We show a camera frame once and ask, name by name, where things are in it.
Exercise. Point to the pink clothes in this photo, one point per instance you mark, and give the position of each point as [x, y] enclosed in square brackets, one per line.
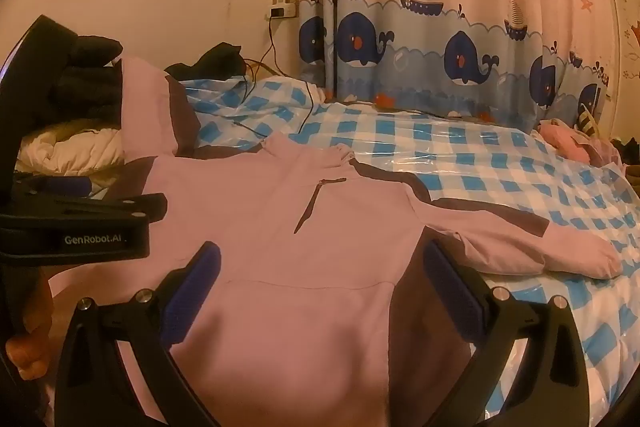
[570, 139]

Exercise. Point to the dark clothes pile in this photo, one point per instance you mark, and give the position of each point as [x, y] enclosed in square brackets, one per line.
[627, 147]

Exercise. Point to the striped cloth item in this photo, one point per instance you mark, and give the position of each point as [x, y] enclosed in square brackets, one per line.
[587, 119]

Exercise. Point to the pink and brown jacket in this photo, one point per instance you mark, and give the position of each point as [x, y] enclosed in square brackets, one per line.
[300, 307]

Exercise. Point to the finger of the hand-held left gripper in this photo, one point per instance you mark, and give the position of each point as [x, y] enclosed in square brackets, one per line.
[110, 208]
[65, 185]

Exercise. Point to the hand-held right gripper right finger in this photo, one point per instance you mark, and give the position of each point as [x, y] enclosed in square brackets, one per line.
[452, 294]

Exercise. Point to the blue checkered plastic bed cover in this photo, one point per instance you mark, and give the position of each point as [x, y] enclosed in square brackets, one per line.
[450, 147]

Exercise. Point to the white padded jacket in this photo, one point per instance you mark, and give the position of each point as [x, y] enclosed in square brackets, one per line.
[75, 147]

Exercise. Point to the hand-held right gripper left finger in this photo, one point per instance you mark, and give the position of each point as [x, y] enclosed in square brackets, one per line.
[192, 294]

